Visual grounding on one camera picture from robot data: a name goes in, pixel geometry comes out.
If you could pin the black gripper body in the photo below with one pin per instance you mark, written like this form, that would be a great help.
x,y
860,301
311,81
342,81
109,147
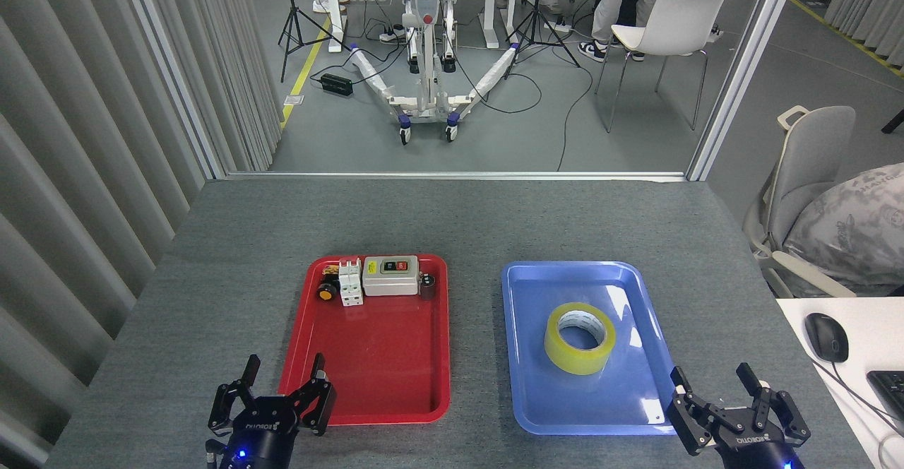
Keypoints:
x,y
261,430
756,451

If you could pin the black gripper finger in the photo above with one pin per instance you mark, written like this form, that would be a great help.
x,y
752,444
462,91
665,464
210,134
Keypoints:
x,y
318,405
696,419
784,416
222,412

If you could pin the yellow tape roll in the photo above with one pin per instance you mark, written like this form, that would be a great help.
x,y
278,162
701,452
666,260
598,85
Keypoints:
x,y
575,361

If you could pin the red plastic tray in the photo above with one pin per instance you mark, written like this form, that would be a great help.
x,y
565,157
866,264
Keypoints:
x,y
367,356

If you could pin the black computer mouse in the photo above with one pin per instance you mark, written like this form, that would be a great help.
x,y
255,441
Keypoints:
x,y
826,338

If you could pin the black keyboard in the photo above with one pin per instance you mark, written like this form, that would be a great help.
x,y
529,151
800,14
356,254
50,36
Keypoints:
x,y
891,391

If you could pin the black yellow push button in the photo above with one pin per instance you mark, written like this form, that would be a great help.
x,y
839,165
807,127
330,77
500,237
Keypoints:
x,y
327,292

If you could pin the white desk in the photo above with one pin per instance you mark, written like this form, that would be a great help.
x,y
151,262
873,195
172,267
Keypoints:
x,y
876,335

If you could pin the white circuit breaker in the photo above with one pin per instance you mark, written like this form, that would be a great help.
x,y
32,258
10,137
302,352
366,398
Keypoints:
x,y
351,285

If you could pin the small orange electrical part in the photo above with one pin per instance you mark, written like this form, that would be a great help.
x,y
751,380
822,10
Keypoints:
x,y
329,270

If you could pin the blue plastic tray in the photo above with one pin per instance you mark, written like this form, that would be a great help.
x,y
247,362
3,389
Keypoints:
x,y
530,356

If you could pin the grey patterned cushion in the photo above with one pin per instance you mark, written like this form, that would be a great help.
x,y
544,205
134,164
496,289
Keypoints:
x,y
854,229

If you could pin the grey office chair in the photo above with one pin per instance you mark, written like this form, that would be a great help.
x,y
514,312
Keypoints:
x,y
809,165

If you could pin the grey pleated curtain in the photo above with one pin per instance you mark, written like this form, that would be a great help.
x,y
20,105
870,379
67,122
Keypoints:
x,y
85,137
872,3

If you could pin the black power adapter box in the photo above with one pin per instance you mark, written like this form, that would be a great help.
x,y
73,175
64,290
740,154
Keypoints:
x,y
337,85

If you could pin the white stand on wheels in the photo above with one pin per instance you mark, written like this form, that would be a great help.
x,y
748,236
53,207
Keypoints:
x,y
427,66

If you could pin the white plastic chair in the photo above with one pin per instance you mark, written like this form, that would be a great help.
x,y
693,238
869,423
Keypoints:
x,y
678,24

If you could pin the grey push button switch box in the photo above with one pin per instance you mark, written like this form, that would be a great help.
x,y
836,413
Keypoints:
x,y
388,282

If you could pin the black round knob switch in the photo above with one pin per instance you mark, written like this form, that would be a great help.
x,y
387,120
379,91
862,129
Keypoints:
x,y
426,287

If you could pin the silver frame rail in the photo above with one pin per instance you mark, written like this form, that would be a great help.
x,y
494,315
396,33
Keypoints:
x,y
459,174

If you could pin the silver frame post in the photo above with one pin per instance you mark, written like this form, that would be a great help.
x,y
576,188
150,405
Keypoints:
x,y
741,73

